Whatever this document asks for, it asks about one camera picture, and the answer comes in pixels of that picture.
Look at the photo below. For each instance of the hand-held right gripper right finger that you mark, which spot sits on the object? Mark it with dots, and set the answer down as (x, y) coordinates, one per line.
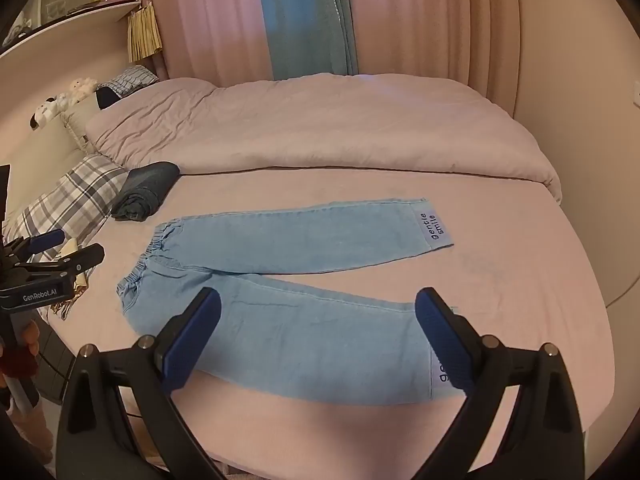
(445, 345)

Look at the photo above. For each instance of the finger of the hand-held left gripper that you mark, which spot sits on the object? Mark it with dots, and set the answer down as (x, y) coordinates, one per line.
(47, 241)
(75, 260)

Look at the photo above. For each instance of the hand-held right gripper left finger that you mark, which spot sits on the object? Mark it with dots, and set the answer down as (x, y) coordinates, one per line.
(195, 340)

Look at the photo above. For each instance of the light blue knit garment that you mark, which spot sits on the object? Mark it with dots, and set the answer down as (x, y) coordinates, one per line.
(300, 250)

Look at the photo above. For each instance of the person's left hand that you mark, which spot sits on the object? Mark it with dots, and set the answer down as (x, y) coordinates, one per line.
(32, 337)

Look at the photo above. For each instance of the grey plaid pillow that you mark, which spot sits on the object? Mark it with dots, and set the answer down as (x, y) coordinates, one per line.
(80, 190)

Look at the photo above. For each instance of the bed with pink sheet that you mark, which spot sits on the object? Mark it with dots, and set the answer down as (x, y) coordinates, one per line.
(500, 285)

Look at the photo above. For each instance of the rolled dark grey garment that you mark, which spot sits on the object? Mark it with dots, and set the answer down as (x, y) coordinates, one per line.
(145, 190)

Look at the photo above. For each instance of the beige cushion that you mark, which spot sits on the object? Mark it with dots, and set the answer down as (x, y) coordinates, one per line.
(80, 120)

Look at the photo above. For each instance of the black and white plush toy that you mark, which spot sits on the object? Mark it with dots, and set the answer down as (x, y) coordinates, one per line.
(47, 110)

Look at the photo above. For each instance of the dark blue pillow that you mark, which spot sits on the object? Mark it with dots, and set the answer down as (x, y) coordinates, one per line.
(106, 97)

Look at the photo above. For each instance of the blue striped pillow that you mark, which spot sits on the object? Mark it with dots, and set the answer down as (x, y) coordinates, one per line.
(132, 79)

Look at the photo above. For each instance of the yellow hanging cloth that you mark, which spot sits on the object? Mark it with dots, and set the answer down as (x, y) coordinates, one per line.
(144, 32)

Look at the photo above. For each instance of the pink pillow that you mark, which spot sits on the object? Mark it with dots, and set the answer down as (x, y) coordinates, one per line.
(325, 125)

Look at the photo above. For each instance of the pink curtain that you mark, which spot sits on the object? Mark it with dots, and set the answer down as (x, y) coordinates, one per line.
(210, 15)
(425, 15)

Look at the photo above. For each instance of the blue curtain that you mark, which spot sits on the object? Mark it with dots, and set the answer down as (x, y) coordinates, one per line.
(305, 15)

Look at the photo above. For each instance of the white wall shelf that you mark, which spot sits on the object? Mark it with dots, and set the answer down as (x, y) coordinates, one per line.
(75, 15)

